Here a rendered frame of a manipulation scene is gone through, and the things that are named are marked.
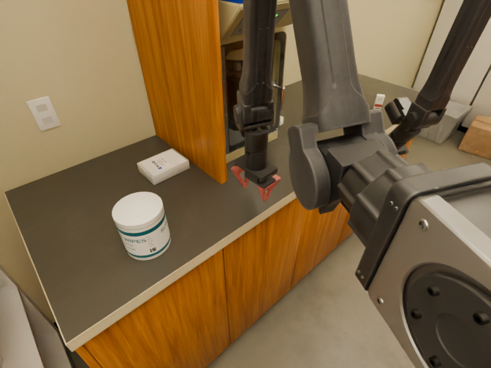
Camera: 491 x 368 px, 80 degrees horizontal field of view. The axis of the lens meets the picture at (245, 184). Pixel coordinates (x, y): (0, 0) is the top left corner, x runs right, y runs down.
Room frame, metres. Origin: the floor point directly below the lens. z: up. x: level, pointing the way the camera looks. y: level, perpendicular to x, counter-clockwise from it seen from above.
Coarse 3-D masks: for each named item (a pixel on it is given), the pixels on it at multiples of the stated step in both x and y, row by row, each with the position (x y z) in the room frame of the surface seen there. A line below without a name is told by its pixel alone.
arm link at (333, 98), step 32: (320, 0) 0.34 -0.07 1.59; (320, 32) 0.33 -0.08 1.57; (320, 64) 0.31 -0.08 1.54; (352, 64) 0.32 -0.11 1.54; (320, 96) 0.30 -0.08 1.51; (352, 96) 0.30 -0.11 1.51; (320, 128) 0.28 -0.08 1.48; (352, 128) 0.31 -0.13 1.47; (320, 160) 0.25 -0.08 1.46; (320, 192) 0.23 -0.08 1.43
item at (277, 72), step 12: (276, 36) 1.13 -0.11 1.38; (228, 48) 0.98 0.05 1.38; (240, 48) 1.01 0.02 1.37; (276, 48) 1.13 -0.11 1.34; (228, 60) 0.98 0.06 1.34; (240, 60) 1.01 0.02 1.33; (276, 60) 1.13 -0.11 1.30; (228, 72) 0.98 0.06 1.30; (240, 72) 1.01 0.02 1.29; (276, 72) 1.13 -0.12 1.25; (228, 84) 0.98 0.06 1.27; (228, 96) 0.98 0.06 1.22; (276, 96) 1.14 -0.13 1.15; (228, 108) 0.97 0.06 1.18; (276, 108) 1.14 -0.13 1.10; (228, 120) 0.97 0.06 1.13; (276, 120) 1.15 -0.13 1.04; (228, 132) 0.97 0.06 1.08; (240, 144) 1.01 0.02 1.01
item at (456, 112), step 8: (448, 104) 2.89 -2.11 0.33; (456, 104) 2.89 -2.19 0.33; (464, 104) 2.88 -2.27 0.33; (448, 112) 2.70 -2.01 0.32; (456, 112) 2.69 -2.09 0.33; (464, 112) 2.70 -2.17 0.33; (448, 120) 2.64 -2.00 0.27; (456, 120) 2.59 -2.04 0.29; (424, 128) 2.78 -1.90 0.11; (432, 128) 2.72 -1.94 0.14; (440, 128) 2.67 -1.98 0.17; (448, 128) 2.62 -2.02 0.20; (456, 128) 2.78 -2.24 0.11; (424, 136) 2.77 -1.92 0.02; (432, 136) 2.71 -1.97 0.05; (440, 136) 2.65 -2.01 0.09; (448, 136) 2.71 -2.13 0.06
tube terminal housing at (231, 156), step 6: (276, 30) 1.14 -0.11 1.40; (282, 30) 1.16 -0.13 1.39; (240, 36) 1.03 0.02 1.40; (222, 42) 0.98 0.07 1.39; (228, 42) 1.00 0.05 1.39; (276, 132) 1.17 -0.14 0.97; (270, 138) 1.15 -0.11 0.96; (240, 150) 1.03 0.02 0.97; (228, 156) 0.98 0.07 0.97; (234, 156) 1.00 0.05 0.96; (228, 162) 0.98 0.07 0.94
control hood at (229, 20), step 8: (280, 0) 0.98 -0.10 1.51; (288, 0) 1.00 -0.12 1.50; (224, 8) 0.92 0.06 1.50; (232, 8) 0.90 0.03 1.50; (240, 8) 0.88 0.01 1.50; (280, 8) 1.00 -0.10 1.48; (288, 8) 1.04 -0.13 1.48; (224, 16) 0.92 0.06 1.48; (232, 16) 0.90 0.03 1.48; (240, 16) 0.91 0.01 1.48; (288, 16) 1.08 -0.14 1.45; (224, 24) 0.93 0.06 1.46; (232, 24) 0.91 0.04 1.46; (280, 24) 1.10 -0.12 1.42; (288, 24) 1.14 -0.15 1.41; (224, 32) 0.93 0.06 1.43; (232, 32) 0.95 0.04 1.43
